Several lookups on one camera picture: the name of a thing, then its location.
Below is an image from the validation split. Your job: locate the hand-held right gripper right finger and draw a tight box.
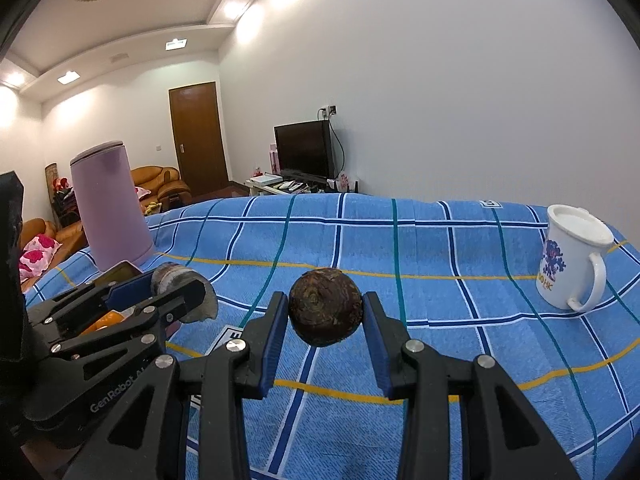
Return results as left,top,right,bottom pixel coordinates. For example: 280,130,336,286
361,290,581,480

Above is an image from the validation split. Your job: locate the pink floral pillow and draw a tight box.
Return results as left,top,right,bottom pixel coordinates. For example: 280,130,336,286
19,234,62,278

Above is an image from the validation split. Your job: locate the brown leather sofa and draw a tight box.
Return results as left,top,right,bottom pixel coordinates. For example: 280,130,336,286
20,217,90,281

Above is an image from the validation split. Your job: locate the black television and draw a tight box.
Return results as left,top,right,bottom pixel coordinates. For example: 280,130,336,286
273,120,335,181

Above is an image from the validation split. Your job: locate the blue checked blanket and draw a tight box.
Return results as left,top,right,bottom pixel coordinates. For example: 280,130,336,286
22,194,640,480

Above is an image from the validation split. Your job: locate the purple electric kettle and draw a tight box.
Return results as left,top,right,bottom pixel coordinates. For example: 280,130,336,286
69,140,156,271

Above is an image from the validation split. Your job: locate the black rack with clothes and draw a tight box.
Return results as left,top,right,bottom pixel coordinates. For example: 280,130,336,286
50,176,81,228

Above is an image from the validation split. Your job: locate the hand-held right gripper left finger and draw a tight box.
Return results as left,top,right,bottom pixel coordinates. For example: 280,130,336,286
62,290,290,480

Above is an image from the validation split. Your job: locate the brown wooden door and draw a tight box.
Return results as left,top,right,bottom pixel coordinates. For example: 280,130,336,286
168,81,230,198

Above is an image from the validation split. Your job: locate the white printed mug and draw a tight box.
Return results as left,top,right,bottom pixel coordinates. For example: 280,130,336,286
536,204,615,313

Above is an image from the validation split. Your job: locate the black power cable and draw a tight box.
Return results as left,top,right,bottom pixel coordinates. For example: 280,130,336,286
327,117,347,181

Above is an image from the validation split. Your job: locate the white television stand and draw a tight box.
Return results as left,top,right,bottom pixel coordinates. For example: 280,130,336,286
244,172,361,197

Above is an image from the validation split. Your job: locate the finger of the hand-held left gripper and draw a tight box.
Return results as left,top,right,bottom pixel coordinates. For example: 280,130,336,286
25,269,153,342
47,277,211,362

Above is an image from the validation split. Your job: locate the orange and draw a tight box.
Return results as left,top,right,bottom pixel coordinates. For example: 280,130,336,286
80,310,125,337

